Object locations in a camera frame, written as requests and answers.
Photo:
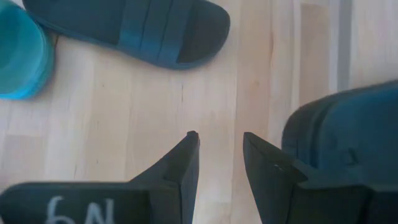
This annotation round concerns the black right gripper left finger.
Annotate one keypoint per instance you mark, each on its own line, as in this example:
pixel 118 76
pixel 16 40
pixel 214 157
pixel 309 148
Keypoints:
pixel 168 193

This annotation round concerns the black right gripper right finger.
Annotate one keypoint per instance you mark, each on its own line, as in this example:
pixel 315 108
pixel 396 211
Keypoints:
pixel 273 193

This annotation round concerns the black rubber slide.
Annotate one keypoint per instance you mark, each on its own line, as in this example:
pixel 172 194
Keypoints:
pixel 93 21
pixel 348 133

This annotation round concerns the green rubber slide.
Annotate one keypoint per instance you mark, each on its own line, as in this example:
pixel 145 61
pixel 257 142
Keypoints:
pixel 21 53

